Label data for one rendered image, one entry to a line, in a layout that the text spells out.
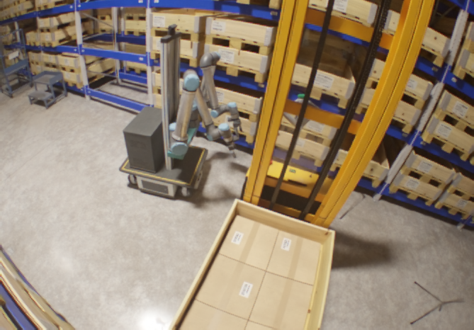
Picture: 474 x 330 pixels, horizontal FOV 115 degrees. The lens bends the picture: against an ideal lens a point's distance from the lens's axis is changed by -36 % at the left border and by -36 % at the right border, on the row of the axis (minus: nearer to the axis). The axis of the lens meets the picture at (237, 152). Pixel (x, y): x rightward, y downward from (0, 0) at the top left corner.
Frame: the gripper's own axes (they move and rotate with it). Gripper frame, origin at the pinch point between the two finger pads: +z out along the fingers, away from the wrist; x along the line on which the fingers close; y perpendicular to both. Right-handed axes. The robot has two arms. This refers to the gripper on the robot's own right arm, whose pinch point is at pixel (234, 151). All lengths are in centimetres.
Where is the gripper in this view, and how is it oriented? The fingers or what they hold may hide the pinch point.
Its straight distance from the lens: 231.8
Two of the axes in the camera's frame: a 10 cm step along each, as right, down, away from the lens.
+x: 0.1, 7.1, -7.0
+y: -9.6, 2.1, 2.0
